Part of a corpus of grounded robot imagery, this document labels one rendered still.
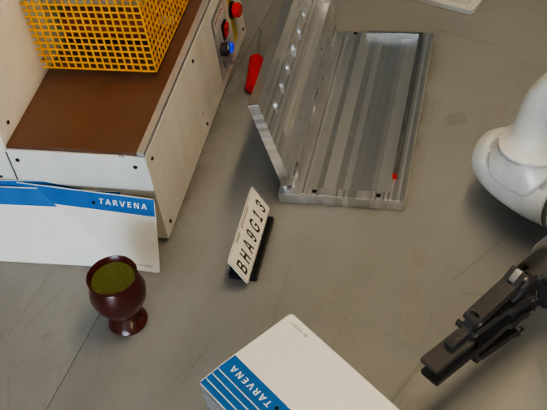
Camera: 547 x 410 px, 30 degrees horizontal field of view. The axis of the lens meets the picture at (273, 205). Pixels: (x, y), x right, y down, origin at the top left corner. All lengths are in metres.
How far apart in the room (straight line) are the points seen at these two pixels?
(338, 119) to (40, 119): 0.51
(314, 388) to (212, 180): 0.54
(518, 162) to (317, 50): 0.50
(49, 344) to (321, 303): 0.42
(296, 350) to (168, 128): 0.45
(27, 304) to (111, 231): 0.17
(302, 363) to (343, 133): 0.53
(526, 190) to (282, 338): 0.42
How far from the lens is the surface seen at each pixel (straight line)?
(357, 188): 1.67
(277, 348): 1.38
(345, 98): 1.83
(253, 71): 1.91
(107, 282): 1.50
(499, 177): 1.54
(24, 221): 1.69
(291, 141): 1.67
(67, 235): 1.67
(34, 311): 1.64
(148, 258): 1.62
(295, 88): 1.74
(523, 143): 1.50
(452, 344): 1.34
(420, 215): 1.65
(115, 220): 1.62
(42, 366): 1.57
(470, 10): 2.04
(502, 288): 1.36
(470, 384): 1.45
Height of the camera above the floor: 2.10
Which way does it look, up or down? 46 degrees down
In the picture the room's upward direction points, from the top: 10 degrees counter-clockwise
